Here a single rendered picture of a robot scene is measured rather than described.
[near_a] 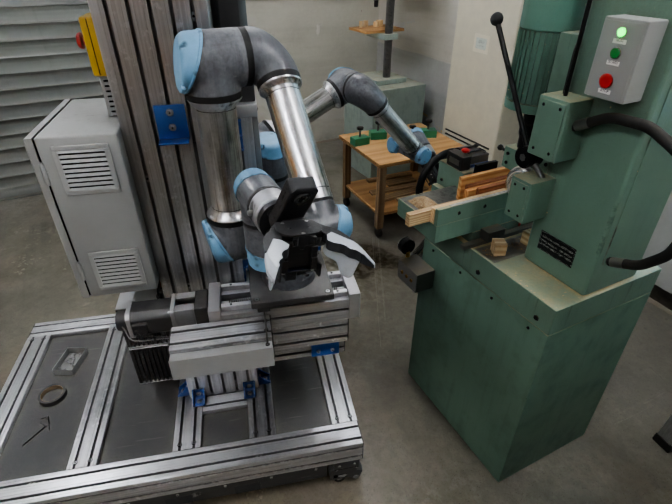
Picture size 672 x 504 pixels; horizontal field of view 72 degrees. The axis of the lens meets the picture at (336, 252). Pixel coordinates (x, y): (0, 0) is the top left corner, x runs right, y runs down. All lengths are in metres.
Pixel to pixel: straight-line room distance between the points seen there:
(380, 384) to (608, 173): 1.28
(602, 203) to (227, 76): 0.93
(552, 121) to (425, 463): 1.27
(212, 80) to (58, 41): 3.02
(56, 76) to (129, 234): 2.76
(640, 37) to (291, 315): 1.04
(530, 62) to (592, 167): 0.35
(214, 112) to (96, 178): 0.40
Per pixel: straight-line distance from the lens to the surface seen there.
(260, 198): 0.79
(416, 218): 1.41
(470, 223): 1.51
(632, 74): 1.18
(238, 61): 1.02
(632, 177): 1.30
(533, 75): 1.47
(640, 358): 2.63
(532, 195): 1.35
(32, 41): 3.99
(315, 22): 4.40
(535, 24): 1.45
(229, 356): 1.26
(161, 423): 1.83
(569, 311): 1.41
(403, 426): 2.00
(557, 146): 1.28
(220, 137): 1.06
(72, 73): 4.03
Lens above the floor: 1.60
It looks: 33 degrees down
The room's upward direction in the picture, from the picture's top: straight up
